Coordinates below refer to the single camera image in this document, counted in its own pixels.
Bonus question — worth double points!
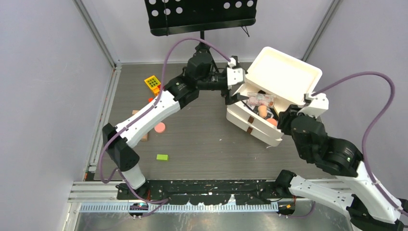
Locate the tan foundation bottle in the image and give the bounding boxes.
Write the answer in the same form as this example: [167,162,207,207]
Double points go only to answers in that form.
[141,134,148,141]

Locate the pink round puff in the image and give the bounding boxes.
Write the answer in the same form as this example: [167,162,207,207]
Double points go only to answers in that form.
[154,122,166,133]
[266,118,278,126]

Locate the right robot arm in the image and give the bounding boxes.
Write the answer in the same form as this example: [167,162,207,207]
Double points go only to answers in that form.
[273,104,408,231]

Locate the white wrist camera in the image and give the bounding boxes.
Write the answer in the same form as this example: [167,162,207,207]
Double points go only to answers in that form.
[226,56,246,95]
[302,93,329,117]

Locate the wooden knob figure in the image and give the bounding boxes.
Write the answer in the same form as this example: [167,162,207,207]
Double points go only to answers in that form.
[257,105,268,119]

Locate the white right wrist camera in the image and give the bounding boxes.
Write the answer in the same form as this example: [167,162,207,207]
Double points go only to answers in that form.
[302,93,329,117]

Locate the yellow green toy block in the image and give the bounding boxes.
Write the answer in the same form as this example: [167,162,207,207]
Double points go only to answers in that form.
[144,75,161,90]

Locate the clear false lashes pack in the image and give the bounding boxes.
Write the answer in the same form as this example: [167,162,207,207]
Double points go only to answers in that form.
[245,93,276,107]

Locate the green rectangular block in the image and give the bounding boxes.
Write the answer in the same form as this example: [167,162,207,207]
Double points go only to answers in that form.
[156,154,169,161]

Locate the black music stand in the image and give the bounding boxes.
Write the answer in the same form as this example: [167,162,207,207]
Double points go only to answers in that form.
[144,0,258,77]

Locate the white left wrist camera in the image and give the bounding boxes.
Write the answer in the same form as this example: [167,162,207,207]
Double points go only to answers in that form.
[226,56,246,95]

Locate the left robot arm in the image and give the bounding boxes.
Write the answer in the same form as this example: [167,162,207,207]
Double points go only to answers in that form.
[102,52,247,199]

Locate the white drawer organizer box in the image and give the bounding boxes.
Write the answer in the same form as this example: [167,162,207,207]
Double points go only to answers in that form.
[237,47,322,112]

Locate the red orange toy block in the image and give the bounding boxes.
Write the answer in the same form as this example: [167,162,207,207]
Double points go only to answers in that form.
[153,87,160,96]

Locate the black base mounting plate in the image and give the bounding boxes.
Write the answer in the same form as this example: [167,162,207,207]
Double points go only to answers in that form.
[115,180,296,205]

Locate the white drawer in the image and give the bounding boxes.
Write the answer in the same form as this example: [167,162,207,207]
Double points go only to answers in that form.
[226,102,283,137]
[227,114,282,147]

